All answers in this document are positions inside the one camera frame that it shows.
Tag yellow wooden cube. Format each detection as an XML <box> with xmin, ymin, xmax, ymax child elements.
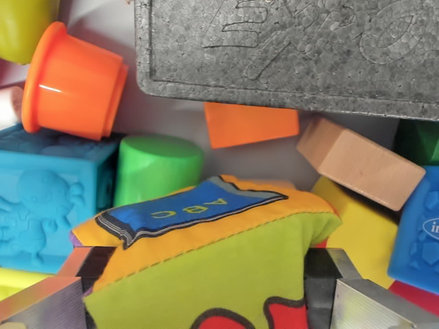
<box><xmin>310</xmin><ymin>176</ymin><xmax>399</xmax><ymax>289</ymax></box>

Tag orange wooden block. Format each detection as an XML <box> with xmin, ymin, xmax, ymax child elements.
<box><xmin>204</xmin><ymin>101</ymin><xmax>300</xmax><ymax>149</ymax></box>

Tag natural wooden rectangular block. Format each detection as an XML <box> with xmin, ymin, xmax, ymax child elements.
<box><xmin>296</xmin><ymin>117</ymin><xmax>426</xmax><ymax>212</ymax></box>

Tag black padded gripper right finger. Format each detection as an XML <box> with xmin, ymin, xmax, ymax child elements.
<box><xmin>303</xmin><ymin>248</ymin><xmax>439</xmax><ymax>329</ymax></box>

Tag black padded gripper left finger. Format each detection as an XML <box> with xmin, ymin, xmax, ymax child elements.
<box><xmin>0</xmin><ymin>246</ymin><xmax>116</xmax><ymax>329</ymax></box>

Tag orange plastic cup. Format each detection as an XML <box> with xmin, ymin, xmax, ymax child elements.
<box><xmin>21</xmin><ymin>21</ymin><xmax>130</xmax><ymax>141</ymax></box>

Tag grey foam whiteboard eraser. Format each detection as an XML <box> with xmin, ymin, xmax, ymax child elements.
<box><xmin>134</xmin><ymin>0</ymin><xmax>439</xmax><ymax>121</ymax></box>

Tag light blue embossed rubber cube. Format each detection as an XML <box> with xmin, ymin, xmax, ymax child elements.
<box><xmin>0</xmin><ymin>123</ymin><xmax>119</xmax><ymax>275</ymax></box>

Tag soft fabric cube fish print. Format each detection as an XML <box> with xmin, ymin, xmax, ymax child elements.
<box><xmin>70</xmin><ymin>173</ymin><xmax>343</xmax><ymax>329</ymax></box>

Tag yellow-green toy pear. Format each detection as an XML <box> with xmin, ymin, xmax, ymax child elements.
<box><xmin>0</xmin><ymin>0</ymin><xmax>61</xmax><ymax>65</ymax></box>

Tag white marker with red cap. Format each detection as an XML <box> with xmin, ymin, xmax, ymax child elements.
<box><xmin>0</xmin><ymin>85</ymin><xmax>25</xmax><ymax>131</ymax></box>

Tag green wooden triangle block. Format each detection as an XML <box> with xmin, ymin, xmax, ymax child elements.
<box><xmin>394</xmin><ymin>119</ymin><xmax>439</xmax><ymax>167</ymax></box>

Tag green wooden cylinder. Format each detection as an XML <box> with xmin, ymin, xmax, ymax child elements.
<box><xmin>114</xmin><ymin>134</ymin><xmax>206</xmax><ymax>208</ymax></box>

